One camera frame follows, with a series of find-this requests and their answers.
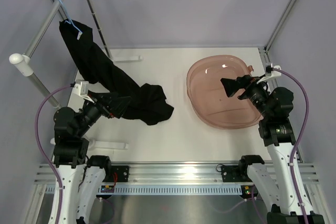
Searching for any black shirt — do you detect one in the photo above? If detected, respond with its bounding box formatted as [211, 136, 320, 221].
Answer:
[59, 20, 174, 126]

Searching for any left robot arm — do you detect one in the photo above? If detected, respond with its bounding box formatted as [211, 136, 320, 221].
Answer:
[49, 91, 131, 223]

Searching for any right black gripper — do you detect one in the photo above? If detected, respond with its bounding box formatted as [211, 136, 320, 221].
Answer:
[221, 74, 272, 119]

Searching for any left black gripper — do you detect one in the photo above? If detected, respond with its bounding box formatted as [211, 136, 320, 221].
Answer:
[76, 90, 131, 137]

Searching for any purple cable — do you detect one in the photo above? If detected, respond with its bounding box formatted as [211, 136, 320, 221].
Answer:
[35, 83, 77, 224]
[272, 67, 310, 219]

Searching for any grey clothes rack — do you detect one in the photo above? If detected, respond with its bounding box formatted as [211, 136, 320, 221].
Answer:
[8, 0, 142, 151]

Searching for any white slotted cable duct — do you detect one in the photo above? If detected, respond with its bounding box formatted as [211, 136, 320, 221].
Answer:
[45, 184, 246, 196]

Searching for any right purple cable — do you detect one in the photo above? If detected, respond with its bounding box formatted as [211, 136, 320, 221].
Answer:
[272, 67, 310, 219]

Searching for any aluminium mounting rail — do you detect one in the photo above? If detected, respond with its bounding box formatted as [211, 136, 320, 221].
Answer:
[34, 163, 319, 185]

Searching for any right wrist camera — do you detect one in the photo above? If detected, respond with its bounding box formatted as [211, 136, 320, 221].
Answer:
[258, 63, 281, 83]

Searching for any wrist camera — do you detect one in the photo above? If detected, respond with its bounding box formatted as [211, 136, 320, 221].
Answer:
[258, 63, 281, 83]
[72, 80, 89, 97]

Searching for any pink plastic basin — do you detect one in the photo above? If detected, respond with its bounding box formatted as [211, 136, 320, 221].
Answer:
[186, 55, 263, 129]

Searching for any light blue wire hanger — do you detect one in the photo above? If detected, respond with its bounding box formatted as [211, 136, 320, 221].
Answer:
[57, 0, 82, 40]

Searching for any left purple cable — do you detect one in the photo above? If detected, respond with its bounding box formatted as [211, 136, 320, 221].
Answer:
[35, 83, 77, 224]

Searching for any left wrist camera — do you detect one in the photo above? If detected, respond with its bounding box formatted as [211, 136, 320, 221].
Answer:
[72, 80, 89, 97]

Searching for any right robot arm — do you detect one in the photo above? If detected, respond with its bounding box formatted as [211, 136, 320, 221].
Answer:
[221, 75, 324, 223]

